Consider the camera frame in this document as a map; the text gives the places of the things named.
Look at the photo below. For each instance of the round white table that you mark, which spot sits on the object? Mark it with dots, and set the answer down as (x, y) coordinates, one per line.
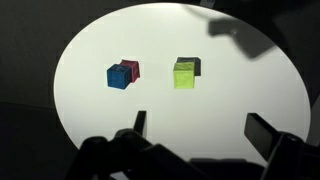
(242, 71)

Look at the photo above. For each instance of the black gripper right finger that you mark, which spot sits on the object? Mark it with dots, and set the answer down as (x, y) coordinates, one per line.
(261, 134)

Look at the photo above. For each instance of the dark grey block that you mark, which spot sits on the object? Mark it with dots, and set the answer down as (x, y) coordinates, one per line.
(195, 60)

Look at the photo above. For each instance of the magenta red block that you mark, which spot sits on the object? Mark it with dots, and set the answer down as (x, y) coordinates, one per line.
(135, 71)

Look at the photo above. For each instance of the light green block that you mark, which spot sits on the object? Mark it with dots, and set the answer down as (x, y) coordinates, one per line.
(183, 75)

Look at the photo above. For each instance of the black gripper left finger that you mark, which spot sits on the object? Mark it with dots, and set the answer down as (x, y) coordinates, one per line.
(140, 123)

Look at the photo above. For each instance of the blue block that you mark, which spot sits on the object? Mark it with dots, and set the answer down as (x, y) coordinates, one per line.
(118, 76)

